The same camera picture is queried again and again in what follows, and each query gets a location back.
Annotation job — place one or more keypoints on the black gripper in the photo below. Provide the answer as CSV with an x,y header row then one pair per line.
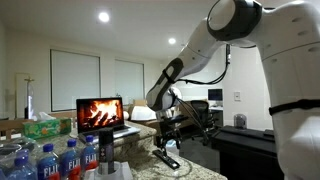
x,y
169,131

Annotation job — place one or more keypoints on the black remote control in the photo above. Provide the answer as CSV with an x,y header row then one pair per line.
x,y
166,160

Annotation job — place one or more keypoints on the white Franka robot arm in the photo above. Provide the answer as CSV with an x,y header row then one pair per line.
x,y
293,83

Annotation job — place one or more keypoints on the brown cardboard box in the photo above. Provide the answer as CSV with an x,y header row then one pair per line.
x,y
186,104

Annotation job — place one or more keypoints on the white cardboard product box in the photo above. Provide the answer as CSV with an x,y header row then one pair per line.
x,y
126,173

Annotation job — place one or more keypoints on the green tissue box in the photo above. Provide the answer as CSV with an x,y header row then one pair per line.
x,y
46,128

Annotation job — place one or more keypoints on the white bin with blue bag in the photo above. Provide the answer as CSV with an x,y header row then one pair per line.
x,y
170,144

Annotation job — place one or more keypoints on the black office chair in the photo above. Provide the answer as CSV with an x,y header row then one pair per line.
x,y
201,110

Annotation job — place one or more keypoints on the computer monitor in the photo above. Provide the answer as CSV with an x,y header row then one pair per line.
x,y
215,94

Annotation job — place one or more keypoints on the grey jar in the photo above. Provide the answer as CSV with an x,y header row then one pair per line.
x,y
240,121

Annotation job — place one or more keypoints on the laptop showing fireplace video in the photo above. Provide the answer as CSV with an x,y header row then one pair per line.
x,y
100,115

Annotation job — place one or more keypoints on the small white window blind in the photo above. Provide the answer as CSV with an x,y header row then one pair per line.
x,y
128,80

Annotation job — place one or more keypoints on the black low cabinet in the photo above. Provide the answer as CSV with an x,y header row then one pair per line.
x,y
246,150

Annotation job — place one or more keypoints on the Fiji water bottle blue cap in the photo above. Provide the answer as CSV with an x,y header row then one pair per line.
x,y
70,160
48,166
89,153
23,170

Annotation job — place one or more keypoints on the small round ceiling light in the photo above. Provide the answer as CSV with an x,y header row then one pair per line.
x,y
172,41

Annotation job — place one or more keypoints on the wooden dining chair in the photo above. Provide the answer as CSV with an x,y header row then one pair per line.
x,y
13,125
63,115

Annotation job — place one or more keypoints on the large white window blind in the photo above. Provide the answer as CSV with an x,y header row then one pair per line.
x,y
75,80

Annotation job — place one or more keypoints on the large round ceiling light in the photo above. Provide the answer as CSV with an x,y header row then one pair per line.
x,y
104,16

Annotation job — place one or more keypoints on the Fiji water bottles pack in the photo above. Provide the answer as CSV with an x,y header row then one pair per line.
x,y
10,148

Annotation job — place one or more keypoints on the white wall light switch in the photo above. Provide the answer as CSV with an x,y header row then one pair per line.
x,y
237,96

